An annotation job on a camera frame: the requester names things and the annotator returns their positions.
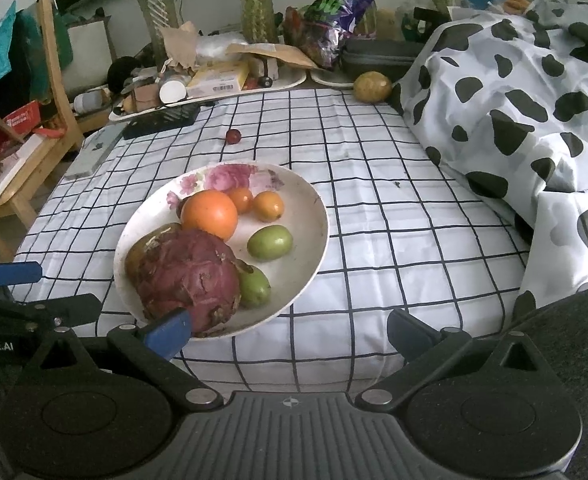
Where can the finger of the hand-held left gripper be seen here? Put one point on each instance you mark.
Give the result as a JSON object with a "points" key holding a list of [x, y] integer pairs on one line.
{"points": [[14, 272], [69, 306]]}

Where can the small dark red fruit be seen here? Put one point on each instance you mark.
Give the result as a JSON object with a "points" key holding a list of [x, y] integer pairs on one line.
{"points": [[233, 136]]}

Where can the floral white plate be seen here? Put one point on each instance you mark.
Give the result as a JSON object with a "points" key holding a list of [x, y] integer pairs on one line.
{"points": [[299, 255]]}

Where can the small white bottle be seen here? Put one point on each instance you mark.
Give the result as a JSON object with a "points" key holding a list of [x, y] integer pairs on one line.
{"points": [[89, 101]]}

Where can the black zip case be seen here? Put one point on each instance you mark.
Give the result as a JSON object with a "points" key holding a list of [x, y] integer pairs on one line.
{"points": [[381, 57]]}

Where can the black remote keypad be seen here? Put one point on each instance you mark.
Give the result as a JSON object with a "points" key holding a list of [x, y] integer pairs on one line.
{"points": [[161, 120]]}

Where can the yellow-brown round fruit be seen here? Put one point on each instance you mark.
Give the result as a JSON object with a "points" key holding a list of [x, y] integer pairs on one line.
{"points": [[372, 86]]}

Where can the crumpled brown paper bag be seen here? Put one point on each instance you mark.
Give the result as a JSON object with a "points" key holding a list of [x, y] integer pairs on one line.
{"points": [[179, 42]]}

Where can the small reddish orange fruit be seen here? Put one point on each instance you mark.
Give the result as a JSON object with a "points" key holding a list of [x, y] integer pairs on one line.
{"points": [[241, 200]]}

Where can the wooden chair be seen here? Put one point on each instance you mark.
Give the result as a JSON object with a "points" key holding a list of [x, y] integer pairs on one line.
{"points": [[59, 105]]}

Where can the brown paper envelope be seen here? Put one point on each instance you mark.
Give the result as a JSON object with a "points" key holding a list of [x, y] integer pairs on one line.
{"points": [[274, 54]]}

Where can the small yellow-orange fruit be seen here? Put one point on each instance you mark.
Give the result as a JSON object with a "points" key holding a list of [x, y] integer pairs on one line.
{"points": [[269, 206]]}

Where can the white oval dish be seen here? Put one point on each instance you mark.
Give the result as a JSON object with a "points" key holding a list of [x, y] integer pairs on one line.
{"points": [[331, 80]]}

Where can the grey flat device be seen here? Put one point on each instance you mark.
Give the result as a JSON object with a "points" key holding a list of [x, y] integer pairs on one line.
{"points": [[94, 152]]}

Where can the dark green bag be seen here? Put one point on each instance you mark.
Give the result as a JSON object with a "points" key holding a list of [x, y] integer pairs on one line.
{"points": [[31, 55]]}

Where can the purple snack bag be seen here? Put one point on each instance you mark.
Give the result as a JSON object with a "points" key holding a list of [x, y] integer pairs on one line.
{"points": [[331, 20]]}

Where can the white oblong tray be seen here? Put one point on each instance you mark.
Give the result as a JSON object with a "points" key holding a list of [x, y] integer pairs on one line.
{"points": [[284, 82]]}

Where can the black checked white tablecloth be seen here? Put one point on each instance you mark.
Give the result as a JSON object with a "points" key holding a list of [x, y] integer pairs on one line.
{"points": [[373, 240]]}

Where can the dark grey cloth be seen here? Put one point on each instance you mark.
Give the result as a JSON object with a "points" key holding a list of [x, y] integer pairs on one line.
{"points": [[583, 350]]}

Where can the glass vase with bamboo stalks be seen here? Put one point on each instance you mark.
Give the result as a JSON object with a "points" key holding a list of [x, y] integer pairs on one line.
{"points": [[256, 5]]}

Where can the red dragon fruit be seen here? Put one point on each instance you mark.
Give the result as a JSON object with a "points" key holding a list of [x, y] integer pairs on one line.
{"points": [[189, 280]]}

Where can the black stand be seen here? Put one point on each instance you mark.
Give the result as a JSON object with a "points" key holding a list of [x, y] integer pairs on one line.
{"points": [[428, 16]]}

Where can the long white box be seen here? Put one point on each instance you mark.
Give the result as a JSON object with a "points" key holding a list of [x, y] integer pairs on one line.
{"points": [[16, 165]]}

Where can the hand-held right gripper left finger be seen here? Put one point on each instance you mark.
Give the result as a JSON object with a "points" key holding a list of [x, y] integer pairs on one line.
{"points": [[169, 332]]}

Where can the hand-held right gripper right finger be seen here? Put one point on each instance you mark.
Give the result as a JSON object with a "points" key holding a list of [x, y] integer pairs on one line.
{"points": [[407, 332]]}

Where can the small green fruit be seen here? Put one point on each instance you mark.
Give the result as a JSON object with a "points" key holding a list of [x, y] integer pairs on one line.
{"points": [[270, 242], [255, 286]]}

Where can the black round object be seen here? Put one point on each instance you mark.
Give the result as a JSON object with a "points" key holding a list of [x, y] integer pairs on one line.
{"points": [[123, 74]]}

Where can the large orange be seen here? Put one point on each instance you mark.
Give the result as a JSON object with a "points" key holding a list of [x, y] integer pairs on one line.
{"points": [[209, 215]]}

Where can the yellow cardboard box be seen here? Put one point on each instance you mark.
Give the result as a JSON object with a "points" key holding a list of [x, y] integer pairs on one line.
{"points": [[219, 80]]}

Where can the white round jar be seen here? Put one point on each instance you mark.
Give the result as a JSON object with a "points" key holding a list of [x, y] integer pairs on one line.
{"points": [[172, 92]]}

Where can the red box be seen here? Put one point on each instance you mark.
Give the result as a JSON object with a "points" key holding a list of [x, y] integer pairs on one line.
{"points": [[21, 117]]}

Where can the white plastic bag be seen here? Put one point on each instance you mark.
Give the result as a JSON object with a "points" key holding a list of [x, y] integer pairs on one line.
{"points": [[219, 45]]}

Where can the glass vase with palm plant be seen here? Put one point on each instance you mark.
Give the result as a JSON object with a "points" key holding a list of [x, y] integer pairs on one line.
{"points": [[156, 15]]}

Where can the white board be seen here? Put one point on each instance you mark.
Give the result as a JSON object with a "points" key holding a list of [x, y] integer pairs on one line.
{"points": [[91, 50]]}

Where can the cow print blanket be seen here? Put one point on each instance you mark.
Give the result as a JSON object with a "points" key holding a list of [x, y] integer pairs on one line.
{"points": [[523, 110]]}

